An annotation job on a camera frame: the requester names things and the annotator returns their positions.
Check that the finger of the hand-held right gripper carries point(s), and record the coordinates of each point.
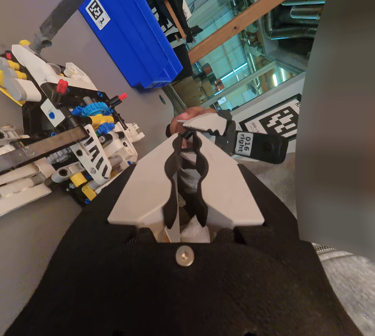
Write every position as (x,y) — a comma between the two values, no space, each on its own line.
(205,122)

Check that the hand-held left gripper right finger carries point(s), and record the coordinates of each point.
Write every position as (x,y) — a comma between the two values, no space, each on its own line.
(231,195)

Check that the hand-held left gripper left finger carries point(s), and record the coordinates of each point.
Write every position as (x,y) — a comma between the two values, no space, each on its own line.
(140,192)

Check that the tiny black lego pin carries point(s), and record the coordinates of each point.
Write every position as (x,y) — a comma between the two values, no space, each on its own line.
(187,135)

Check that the zebra striped lego plane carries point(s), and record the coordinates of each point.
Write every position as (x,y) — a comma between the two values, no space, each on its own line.
(32,63)

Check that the black lego beam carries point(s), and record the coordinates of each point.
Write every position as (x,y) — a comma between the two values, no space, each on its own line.
(52,144)

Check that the person's right hand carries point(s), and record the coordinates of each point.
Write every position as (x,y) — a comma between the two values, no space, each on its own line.
(187,113)

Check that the framed black white marker board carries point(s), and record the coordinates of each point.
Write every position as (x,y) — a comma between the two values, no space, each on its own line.
(278,119)

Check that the black table grommet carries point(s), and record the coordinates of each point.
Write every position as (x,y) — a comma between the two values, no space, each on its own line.
(162,99)

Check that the wooden beam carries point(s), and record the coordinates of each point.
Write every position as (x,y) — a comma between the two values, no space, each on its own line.
(257,10)

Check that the blue plastic bin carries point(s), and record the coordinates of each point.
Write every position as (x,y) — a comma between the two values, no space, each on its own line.
(129,19)

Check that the silver metal ducts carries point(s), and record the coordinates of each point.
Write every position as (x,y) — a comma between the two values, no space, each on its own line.
(293,19)

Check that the person's grey sweater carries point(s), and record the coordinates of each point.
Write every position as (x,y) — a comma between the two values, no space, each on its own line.
(351,283)

